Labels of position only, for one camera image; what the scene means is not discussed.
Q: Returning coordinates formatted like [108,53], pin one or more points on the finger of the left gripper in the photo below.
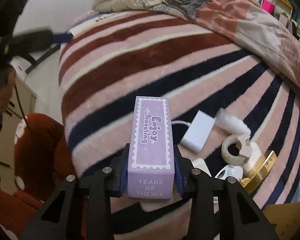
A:
[35,41]

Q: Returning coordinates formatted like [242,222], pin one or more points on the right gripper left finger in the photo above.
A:
[60,217]

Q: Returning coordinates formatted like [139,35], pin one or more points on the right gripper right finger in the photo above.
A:
[219,207]

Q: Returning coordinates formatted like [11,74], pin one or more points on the purple rectangular box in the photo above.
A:
[150,170]

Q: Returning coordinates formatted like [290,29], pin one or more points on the white round gadget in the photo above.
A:
[230,171]

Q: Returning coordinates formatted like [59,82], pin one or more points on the cardboard box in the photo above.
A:
[286,217]

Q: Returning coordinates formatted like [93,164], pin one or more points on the gold round tin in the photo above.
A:
[258,173]

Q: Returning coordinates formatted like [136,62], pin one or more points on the white tape roll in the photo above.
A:
[230,151]

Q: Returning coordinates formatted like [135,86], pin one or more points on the striped pink fleece blanket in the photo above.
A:
[113,58]

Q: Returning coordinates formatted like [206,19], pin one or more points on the white power adapter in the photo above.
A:
[198,132]

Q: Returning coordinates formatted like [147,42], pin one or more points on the white plastic bottle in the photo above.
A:
[231,123]

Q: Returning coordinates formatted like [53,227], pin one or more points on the patchwork pink grey quilt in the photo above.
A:
[243,22]

